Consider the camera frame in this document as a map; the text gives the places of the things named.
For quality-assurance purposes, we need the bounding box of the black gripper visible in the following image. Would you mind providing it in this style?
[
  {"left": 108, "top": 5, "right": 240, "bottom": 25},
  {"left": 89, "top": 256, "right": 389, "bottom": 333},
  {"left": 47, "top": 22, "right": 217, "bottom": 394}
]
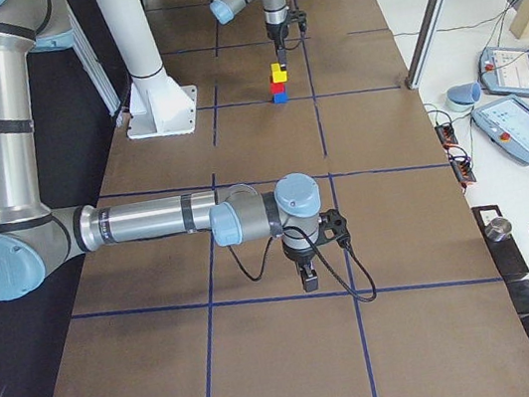
[
  {"left": 282, "top": 245, "right": 319, "bottom": 293},
  {"left": 265, "top": 20, "right": 289, "bottom": 72}
]

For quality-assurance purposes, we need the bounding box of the yellow wooden block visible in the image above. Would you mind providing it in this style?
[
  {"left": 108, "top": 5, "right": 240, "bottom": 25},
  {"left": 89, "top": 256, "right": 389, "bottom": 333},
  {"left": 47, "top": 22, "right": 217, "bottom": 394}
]
[{"left": 269, "top": 63, "right": 288, "bottom": 84}]

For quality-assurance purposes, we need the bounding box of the red wooden block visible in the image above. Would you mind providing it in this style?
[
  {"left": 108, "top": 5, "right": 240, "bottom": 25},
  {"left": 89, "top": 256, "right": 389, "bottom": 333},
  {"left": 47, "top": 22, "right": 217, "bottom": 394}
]
[{"left": 269, "top": 82, "right": 285, "bottom": 96}]

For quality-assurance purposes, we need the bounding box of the blue wooden block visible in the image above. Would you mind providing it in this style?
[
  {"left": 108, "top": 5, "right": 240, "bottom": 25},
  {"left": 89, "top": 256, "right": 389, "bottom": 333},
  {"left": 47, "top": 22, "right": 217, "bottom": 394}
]
[{"left": 272, "top": 92, "right": 289, "bottom": 104}]

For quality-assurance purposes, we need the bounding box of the orange black power strip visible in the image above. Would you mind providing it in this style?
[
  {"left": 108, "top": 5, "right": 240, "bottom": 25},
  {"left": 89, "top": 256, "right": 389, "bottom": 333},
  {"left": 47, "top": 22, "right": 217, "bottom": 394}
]
[{"left": 434, "top": 122, "right": 458, "bottom": 148}]

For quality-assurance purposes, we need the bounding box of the light blue plastic cup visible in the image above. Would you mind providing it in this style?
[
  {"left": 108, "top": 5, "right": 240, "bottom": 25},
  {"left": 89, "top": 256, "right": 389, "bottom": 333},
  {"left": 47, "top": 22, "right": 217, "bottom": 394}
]
[{"left": 445, "top": 82, "right": 482, "bottom": 112}]

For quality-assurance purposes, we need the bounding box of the steel cylinder weight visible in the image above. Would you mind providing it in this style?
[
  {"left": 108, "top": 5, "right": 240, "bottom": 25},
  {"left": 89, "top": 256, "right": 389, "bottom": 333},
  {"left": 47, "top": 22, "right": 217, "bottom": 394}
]
[{"left": 484, "top": 217, "right": 512, "bottom": 243}]

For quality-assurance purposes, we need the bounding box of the far teach pendant tablet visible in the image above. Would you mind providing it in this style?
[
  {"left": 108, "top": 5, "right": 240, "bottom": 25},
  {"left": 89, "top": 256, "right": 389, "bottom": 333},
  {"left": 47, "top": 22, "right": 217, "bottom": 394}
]
[{"left": 478, "top": 47, "right": 529, "bottom": 98}]

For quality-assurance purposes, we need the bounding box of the teach pendant tablet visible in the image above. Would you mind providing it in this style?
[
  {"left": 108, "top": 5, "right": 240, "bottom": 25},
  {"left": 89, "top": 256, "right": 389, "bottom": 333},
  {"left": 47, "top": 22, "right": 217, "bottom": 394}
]
[
  {"left": 478, "top": 47, "right": 529, "bottom": 98},
  {"left": 471, "top": 95, "right": 529, "bottom": 165}
]

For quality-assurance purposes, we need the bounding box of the near teach pendant tablet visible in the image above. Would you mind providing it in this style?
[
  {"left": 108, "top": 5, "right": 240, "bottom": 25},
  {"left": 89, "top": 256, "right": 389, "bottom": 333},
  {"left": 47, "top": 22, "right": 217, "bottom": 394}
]
[{"left": 471, "top": 95, "right": 529, "bottom": 165}]

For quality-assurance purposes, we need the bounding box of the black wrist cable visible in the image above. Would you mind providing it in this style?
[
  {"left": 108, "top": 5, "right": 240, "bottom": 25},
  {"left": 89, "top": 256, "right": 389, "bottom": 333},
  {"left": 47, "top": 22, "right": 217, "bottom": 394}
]
[{"left": 225, "top": 217, "right": 379, "bottom": 322}]

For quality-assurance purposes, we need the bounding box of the white camera post base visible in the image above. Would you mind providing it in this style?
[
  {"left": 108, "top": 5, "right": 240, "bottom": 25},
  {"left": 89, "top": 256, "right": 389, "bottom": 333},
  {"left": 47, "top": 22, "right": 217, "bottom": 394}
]
[{"left": 95, "top": 0, "right": 197, "bottom": 139}]

